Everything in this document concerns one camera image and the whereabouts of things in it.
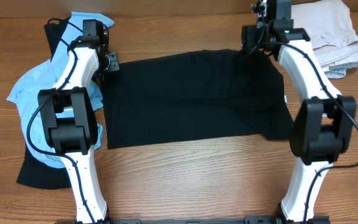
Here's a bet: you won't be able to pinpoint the black t-shirt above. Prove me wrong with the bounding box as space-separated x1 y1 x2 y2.
102 50 293 149

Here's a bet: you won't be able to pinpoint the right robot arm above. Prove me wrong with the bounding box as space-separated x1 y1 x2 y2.
242 1 357 223

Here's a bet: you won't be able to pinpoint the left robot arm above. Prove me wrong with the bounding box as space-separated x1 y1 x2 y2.
37 19 109 223

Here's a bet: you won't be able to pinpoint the light blue shirt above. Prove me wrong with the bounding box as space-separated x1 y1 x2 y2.
7 12 114 169

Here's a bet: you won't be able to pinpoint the folded beige trousers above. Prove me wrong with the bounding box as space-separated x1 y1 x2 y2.
291 0 358 78

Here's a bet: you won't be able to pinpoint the black garment under pile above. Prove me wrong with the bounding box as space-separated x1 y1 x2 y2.
16 17 71 190

